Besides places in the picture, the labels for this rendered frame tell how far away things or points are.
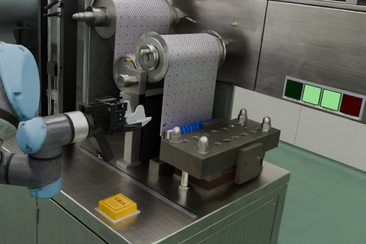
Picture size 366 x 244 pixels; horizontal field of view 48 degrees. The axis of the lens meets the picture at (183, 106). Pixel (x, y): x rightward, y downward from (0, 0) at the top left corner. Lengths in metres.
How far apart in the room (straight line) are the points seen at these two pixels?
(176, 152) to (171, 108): 0.15
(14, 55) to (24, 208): 0.92
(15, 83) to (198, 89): 0.78
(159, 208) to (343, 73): 0.63
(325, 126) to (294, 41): 2.65
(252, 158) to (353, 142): 2.63
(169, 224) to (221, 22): 0.73
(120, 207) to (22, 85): 0.51
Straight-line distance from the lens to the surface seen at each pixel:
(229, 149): 1.19
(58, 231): 1.34
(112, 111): 1.05
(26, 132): 0.96
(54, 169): 1.01
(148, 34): 1.23
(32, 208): 1.45
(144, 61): 1.22
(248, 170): 1.27
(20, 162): 1.03
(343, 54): 1.25
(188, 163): 1.14
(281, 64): 1.34
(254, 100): 4.25
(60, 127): 0.98
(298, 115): 4.02
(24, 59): 0.66
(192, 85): 1.29
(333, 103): 1.27
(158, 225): 1.05
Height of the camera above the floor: 1.48
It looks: 17 degrees down
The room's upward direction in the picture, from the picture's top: 6 degrees clockwise
